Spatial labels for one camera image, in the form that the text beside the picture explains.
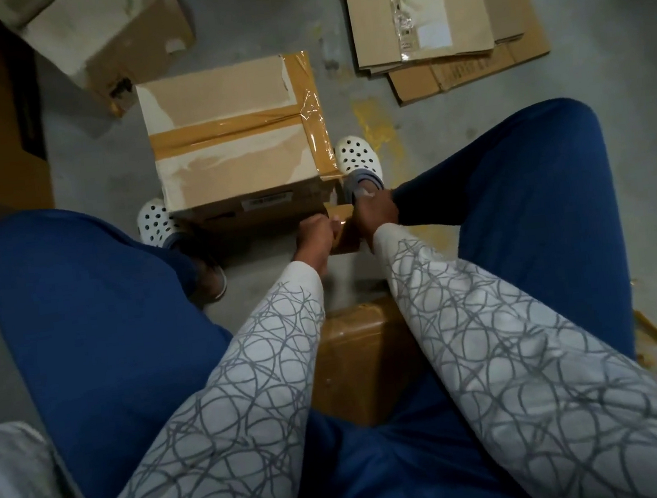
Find person's right forearm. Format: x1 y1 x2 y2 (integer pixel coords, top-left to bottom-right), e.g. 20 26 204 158
371 192 657 498

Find small brown cardboard box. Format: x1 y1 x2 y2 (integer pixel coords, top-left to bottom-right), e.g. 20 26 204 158
0 0 205 132

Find brown packing tape roll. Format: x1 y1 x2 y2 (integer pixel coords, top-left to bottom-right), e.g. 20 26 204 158
322 200 366 258

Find person's left white clog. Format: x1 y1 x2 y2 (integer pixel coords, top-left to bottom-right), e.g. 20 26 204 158
134 188 232 314

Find person's right white clog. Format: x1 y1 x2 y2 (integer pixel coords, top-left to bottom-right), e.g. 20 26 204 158
331 131 389 204

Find brown plastic-wrapped stool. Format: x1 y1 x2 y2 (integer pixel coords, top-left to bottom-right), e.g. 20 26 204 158
300 292 435 434

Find person's blue trousers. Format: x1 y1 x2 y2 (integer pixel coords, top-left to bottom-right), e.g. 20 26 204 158
0 91 657 498

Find person's left forearm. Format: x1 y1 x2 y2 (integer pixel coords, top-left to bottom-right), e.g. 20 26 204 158
35 257 349 498

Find small cardboard box being taped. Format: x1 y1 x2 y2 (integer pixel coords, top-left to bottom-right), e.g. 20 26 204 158
132 45 351 246

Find person's right hand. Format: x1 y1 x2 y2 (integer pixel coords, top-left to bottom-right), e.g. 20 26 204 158
347 186 406 255

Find person's white clog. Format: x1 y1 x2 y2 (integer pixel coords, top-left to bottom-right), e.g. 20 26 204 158
134 188 232 314
331 131 389 204

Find flat brown cardboard sheet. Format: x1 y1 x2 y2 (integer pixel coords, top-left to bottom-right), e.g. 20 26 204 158
336 0 558 113

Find person's left hand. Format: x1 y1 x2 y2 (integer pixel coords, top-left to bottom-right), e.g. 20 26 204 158
287 209 347 280

